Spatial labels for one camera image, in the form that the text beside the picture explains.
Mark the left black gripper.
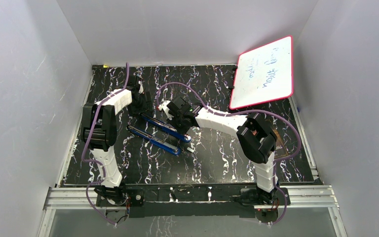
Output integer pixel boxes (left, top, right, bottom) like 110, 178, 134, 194
130, 92, 153, 118

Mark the blue stapler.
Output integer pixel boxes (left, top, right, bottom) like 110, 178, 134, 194
127, 125, 181, 156
140, 114, 191, 143

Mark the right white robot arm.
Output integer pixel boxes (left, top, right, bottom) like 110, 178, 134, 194
158, 97, 278, 204

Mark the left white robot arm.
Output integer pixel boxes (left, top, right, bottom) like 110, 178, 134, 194
80, 77, 153, 205

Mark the pink framed whiteboard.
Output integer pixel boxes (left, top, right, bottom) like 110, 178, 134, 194
229, 36, 294, 110

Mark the dark brown book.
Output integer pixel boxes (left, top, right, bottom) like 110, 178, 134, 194
265, 120, 289, 159

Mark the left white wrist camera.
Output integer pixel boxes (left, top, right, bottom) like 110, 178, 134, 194
138, 80, 144, 94

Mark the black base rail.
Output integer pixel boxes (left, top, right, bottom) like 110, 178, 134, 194
92, 183, 291, 222

